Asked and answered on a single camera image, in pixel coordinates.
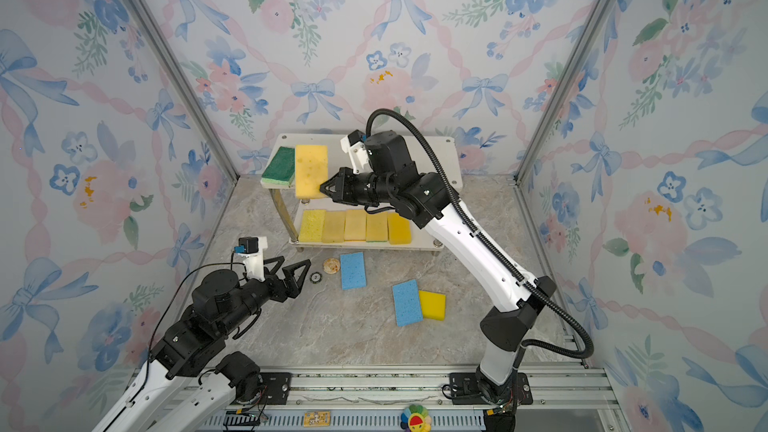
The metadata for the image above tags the bright yellow cellulose sponge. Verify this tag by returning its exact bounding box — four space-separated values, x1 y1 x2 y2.
298 209 326 243

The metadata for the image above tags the yellow orange-backed sponge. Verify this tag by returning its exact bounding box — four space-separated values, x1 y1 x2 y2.
344 209 367 242

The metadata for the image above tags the bright yellow foam sponge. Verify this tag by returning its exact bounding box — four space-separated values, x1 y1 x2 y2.
419 290 447 321

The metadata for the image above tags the blue sponge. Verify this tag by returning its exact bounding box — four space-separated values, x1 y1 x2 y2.
340 252 367 291
392 280 424 327

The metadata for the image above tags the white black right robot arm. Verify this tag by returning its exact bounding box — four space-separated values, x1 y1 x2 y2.
319 131 555 404

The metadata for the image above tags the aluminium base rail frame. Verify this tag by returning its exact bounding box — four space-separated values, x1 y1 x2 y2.
119 335 631 432

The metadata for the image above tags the white two-tier metal shelf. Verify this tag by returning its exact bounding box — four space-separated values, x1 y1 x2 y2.
261 133 463 254

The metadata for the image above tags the black corrugated cable conduit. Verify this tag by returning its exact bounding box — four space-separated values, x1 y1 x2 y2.
365 108 595 361

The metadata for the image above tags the pale yellow sponge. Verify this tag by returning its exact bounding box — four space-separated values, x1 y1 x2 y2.
295 145 329 200
321 210 346 244

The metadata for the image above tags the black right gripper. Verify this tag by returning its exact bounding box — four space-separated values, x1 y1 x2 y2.
320 171 400 210

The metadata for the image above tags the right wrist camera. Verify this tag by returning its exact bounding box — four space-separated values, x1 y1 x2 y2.
340 130 370 174

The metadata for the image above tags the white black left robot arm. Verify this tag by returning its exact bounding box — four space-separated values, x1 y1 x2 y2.
95 256 311 431

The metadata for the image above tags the yellow green-backed sponge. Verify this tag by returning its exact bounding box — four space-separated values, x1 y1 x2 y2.
365 212 389 243

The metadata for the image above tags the aluminium right corner post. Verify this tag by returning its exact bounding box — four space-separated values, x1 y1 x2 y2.
514 0 614 186

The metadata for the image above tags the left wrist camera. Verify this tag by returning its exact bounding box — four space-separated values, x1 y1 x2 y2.
233 236 268 282

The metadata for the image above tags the colourful round toy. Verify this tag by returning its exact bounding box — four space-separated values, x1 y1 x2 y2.
400 404 432 432

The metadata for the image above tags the small yellow tag board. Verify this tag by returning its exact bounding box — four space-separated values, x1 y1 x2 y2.
302 411 332 428

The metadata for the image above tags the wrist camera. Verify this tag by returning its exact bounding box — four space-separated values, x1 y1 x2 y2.
233 236 268 282
340 130 370 174

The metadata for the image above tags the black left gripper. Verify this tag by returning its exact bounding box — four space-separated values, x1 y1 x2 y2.
218 255 309 339

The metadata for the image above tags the aluminium left corner post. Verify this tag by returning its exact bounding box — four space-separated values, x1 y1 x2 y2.
125 0 239 182

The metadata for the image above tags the green scouring sponge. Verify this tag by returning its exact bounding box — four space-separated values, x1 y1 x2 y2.
261 146 295 187

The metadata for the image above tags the aluminium corner post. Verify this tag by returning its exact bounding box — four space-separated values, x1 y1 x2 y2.
514 0 614 186
125 0 239 182

